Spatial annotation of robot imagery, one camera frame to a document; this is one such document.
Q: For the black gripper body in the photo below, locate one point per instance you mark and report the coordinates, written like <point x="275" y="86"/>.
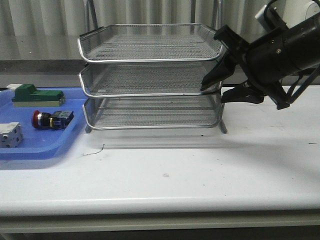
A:
<point x="264" y="61"/>

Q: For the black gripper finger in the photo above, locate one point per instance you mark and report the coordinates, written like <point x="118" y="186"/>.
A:
<point x="243" y="93"/>
<point x="223" y="70"/>

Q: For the mesh rack tray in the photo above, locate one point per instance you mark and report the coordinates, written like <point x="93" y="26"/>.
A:
<point x="125" y="43"/>
<point x="145" y="79"/>
<point x="153" y="112"/>

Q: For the red emergency stop push button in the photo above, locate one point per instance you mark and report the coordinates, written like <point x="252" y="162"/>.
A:
<point x="58" y="120"/>

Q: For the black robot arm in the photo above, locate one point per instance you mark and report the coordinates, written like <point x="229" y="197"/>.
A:
<point x="303" y="45"/>

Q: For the white appliance on counter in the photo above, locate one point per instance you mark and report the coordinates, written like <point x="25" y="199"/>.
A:
<point x="294" y="12"/>

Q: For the green terminal block module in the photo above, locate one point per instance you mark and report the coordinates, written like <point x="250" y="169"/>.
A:
<point x="27" y="95"/>

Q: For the white circuit breaker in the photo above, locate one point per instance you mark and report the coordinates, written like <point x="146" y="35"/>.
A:
<point x="10" y="134"/>

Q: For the grey metal rack frame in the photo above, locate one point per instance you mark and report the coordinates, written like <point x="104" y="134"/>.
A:
<point x="149" y="76"/>

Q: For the thin wire scrap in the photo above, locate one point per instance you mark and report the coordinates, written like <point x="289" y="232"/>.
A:
<point x="95" y="152"/>

